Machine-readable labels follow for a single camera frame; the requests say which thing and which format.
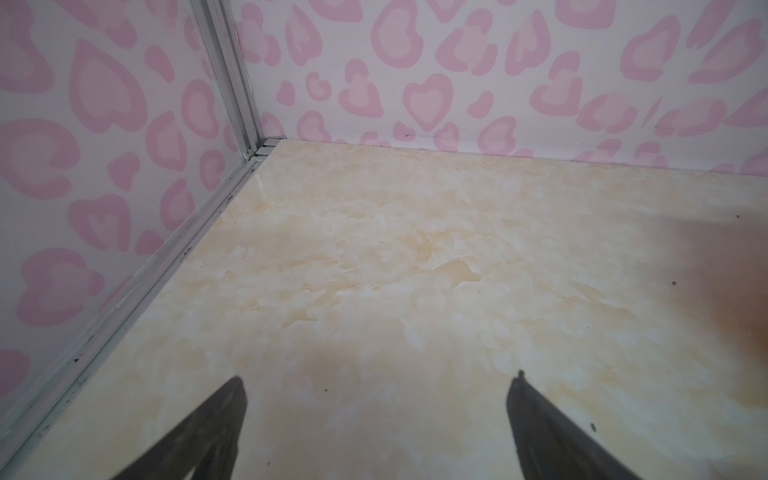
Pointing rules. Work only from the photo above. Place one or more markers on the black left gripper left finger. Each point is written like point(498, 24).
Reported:
point(204, 445)

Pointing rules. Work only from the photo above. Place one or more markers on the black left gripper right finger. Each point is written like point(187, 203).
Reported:
point(551, 446)

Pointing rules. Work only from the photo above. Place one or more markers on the aluminium floor edge rail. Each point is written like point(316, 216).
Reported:
point(32, 421)

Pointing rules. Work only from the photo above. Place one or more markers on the aluminium corner frame post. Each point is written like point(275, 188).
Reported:
point(218, 32)

